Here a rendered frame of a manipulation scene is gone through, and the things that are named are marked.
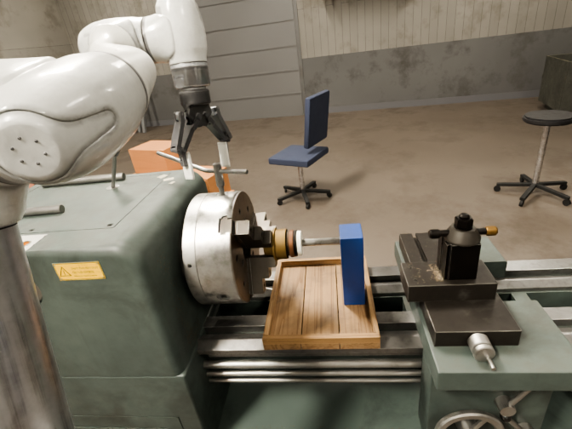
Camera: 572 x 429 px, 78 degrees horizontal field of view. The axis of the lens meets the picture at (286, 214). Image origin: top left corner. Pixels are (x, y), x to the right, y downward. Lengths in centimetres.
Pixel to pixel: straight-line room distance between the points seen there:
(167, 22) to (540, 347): 109
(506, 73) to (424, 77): 139
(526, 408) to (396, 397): 38
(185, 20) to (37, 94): 59
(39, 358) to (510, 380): 85
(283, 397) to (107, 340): 60
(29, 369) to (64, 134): 30
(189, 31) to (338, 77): 682
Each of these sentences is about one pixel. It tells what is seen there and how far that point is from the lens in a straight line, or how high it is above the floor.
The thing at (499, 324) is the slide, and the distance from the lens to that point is 95.
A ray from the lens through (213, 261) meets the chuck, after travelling 89.
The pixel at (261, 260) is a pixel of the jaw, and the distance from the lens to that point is 100.
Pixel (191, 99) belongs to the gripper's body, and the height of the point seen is 149.
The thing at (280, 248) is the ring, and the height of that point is 109.
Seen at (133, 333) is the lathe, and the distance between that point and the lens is 96.
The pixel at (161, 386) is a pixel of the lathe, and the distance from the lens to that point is 108.
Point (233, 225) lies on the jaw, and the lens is 90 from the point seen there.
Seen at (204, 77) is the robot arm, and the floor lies 153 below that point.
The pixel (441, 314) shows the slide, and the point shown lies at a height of 97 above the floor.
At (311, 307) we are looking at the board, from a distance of 107.
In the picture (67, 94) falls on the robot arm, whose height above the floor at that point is 158.
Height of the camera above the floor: 160
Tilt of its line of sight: 27 degrees down
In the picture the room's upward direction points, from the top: 8 degrees counter-clockwise
